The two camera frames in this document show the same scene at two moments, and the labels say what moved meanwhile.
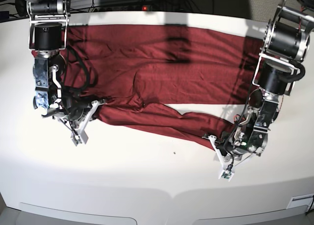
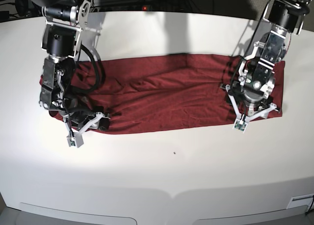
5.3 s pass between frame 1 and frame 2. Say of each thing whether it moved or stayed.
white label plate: stayed
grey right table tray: stayed
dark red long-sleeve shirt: moved
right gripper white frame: moved
